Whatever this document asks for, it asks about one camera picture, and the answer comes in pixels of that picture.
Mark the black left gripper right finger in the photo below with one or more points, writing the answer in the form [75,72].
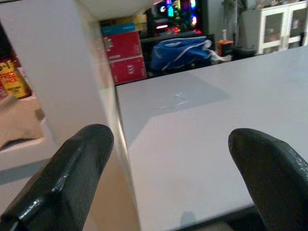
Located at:
[276,183]

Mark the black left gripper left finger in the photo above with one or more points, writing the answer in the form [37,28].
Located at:
[60,183]

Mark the beige cloth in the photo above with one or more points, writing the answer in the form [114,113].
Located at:
[19,122]

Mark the yellow printed pack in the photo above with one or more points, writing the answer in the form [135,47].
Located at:
[12,81]

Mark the red cardboard box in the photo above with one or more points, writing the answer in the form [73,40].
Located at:
[124,45]
[128,70]

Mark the orange and black device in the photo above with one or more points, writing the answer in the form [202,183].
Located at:
[225,48]

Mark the white glass door cabinet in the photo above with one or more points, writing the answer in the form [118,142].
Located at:
[281,26]

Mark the teal cardboard box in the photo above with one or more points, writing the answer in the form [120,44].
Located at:
[118,29]

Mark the yellow cardboard box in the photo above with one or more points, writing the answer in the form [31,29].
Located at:
[138,20]

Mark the computer case with RGB lights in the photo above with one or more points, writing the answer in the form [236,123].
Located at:
[178,16]

